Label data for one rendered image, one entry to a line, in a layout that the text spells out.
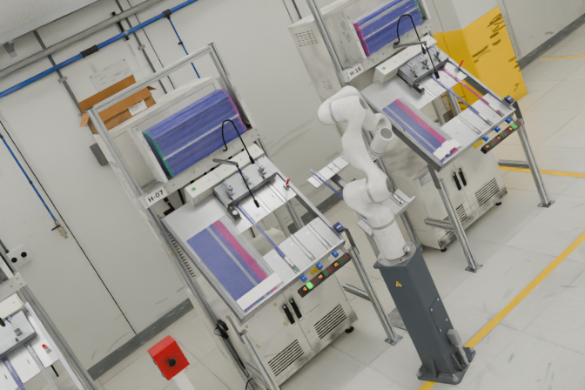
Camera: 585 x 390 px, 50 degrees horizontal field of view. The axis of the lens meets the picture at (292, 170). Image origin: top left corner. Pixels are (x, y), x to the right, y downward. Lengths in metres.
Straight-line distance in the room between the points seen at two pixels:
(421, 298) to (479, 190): 1.50
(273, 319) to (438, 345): 0.94
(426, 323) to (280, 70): 2.85
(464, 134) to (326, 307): 1.33
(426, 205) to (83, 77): 2.57
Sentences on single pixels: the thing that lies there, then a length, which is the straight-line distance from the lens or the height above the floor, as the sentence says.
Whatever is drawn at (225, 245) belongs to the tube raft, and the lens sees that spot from 3.31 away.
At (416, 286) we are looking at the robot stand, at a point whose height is 0.56.
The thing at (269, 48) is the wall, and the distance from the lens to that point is 5.31.
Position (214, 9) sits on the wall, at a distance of 5.14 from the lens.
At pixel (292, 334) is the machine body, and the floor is 0.27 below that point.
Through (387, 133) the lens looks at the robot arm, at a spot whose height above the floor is 1.17.
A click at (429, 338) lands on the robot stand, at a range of 3.24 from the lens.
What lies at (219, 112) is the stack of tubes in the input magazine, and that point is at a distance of 3.44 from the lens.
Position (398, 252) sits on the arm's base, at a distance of 3.00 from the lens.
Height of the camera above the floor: 2.20
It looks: 18 degrees down
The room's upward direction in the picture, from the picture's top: 26 degrees counter-clockwise
